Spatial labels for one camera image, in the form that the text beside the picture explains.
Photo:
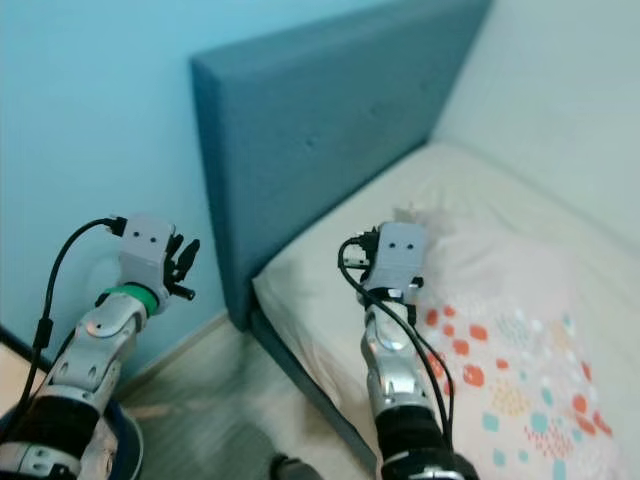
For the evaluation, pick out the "mattress with cream sheet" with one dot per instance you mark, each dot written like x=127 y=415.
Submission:
x=320 y=280

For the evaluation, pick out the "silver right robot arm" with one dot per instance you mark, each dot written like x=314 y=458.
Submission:
x=390 y=370

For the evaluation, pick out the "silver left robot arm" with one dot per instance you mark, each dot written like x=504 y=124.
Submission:
x=105 y=340

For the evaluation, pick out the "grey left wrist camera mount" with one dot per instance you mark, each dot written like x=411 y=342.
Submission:
x=145 y=245

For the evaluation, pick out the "blue plastic waste bin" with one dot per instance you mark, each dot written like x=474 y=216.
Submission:
x=117 y=420

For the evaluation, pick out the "blue padded headboard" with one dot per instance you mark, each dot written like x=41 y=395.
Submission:
x=310 y=130

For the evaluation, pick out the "pink patterned pillow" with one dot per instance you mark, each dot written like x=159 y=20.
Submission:
x=530 y=300

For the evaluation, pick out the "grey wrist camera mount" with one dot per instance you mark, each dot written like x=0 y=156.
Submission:
x=400 y=255
x=145 y=245

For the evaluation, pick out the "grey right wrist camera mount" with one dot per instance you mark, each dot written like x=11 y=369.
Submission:
x=400 y=255

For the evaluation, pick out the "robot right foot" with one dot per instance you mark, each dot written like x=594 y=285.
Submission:
x=300 y=468

